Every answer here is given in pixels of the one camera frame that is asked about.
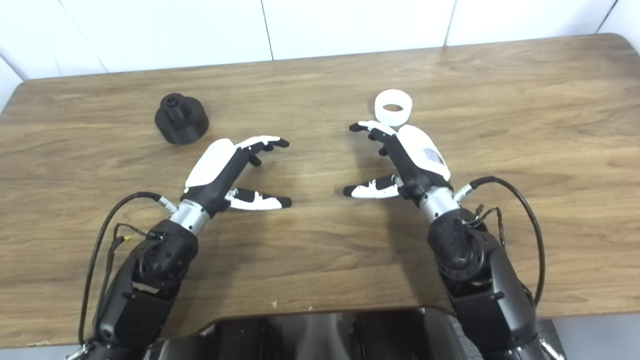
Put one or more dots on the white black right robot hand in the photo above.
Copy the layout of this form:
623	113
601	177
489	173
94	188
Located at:
420	155

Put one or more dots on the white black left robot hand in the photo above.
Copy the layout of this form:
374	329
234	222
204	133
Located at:
215	162

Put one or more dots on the round black plastic part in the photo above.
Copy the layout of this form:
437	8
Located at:
185	127

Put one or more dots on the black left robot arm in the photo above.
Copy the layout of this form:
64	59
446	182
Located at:
150	280

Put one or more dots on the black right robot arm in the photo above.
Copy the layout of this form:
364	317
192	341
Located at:
480	280

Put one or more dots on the dark robot torso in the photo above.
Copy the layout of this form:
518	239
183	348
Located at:
320	340

